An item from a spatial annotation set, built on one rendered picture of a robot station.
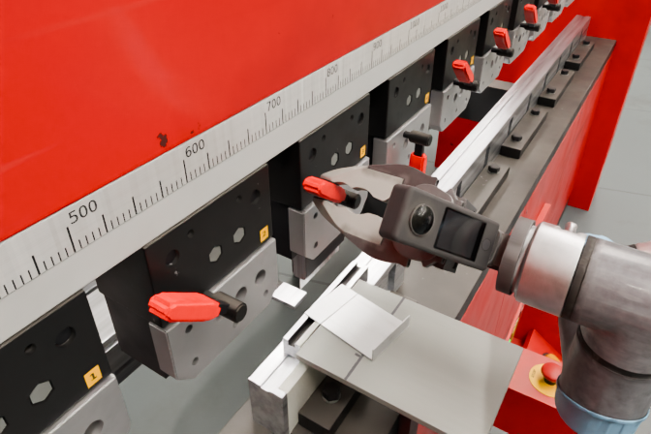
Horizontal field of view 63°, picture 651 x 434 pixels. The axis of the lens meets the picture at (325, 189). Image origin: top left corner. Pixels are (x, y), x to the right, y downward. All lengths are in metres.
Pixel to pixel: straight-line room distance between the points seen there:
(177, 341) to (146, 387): 1.60
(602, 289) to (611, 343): 0.05
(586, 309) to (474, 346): 0.34
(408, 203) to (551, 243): 0.13
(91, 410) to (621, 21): 2.54
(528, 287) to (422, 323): 0.36
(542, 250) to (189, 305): 0.29
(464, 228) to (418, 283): 0.61
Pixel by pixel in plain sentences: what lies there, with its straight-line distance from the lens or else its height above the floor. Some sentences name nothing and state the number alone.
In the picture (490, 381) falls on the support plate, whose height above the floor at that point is 1.00.
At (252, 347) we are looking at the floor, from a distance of 2.12.
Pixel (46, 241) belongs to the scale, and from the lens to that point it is 0.37.
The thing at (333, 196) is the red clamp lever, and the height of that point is 1.29.
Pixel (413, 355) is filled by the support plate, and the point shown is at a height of 1.00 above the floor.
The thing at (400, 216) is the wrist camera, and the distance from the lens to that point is 0.42.
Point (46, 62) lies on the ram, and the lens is 0.33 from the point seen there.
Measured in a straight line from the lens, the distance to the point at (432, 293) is 1.05.
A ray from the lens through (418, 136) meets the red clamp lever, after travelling 0.76.
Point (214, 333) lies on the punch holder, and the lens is 0.53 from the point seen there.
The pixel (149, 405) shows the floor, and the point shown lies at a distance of 2.04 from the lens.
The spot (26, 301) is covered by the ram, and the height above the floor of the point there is 1.36.
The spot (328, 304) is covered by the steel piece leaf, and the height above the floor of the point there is 1.00.
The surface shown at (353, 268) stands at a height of 1.00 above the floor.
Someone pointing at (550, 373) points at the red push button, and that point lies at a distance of 1.07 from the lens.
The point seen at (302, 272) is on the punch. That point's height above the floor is 1.11.
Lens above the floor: 1.59
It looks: 33 degrees down
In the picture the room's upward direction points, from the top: straight up
